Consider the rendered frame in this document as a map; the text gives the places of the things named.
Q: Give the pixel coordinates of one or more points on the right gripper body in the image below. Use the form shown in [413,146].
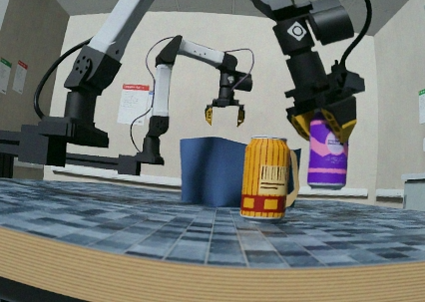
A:
[306,68]

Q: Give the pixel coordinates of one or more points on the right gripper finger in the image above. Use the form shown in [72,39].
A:
[302,123]
[343,132]

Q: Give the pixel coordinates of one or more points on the purple drink can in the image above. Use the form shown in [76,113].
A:
[328,156]

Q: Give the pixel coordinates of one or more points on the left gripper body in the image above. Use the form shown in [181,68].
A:
[225,92]

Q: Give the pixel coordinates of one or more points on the yellow striped drink can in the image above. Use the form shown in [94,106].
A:
[265,180]

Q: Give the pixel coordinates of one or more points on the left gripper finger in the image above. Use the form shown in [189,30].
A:
[210,114]
[240,115]

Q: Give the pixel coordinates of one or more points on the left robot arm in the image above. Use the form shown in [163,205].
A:
[159,121]

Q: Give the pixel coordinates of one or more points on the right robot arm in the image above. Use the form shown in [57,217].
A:
[95,72]

